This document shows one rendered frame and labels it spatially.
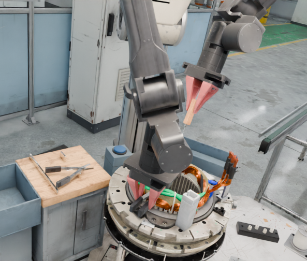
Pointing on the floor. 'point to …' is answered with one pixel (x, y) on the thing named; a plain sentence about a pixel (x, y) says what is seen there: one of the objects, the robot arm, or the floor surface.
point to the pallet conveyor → (276, 137)
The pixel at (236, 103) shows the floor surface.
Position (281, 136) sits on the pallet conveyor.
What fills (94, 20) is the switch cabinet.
